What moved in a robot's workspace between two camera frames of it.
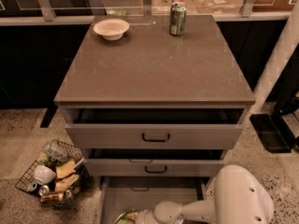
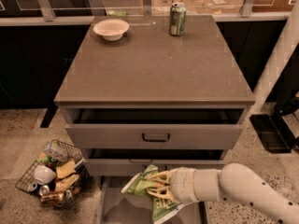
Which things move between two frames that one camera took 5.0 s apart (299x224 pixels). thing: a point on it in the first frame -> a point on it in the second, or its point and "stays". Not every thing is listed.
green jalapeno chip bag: x=123 y=219 -> x=162 y=210
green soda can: x=177 y=19 stays
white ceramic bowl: x=111 y=29 stays
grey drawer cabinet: x=154 y=113 stays
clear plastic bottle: x=55 y=150 stays
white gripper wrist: x=146 y=217 -> x=183 y=185
